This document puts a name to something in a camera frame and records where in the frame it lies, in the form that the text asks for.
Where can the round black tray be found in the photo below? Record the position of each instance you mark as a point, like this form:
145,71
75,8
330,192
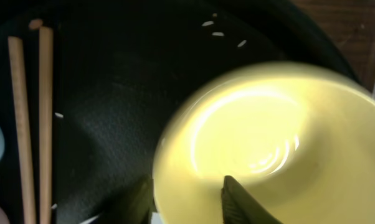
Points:
121,69

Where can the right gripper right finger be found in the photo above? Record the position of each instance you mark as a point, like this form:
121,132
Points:
239,207

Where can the left wooden chopstick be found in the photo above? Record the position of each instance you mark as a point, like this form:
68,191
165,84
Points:
19,89

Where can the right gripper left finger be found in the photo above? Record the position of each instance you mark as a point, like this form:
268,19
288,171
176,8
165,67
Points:
133,205

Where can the wooden chopstick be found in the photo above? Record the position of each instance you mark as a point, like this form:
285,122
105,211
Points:
19,89
46,40

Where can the right wooden chopstick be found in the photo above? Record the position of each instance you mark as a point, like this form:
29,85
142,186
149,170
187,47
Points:
46,40

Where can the yellow bowl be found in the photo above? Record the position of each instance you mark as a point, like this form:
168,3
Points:
299,138

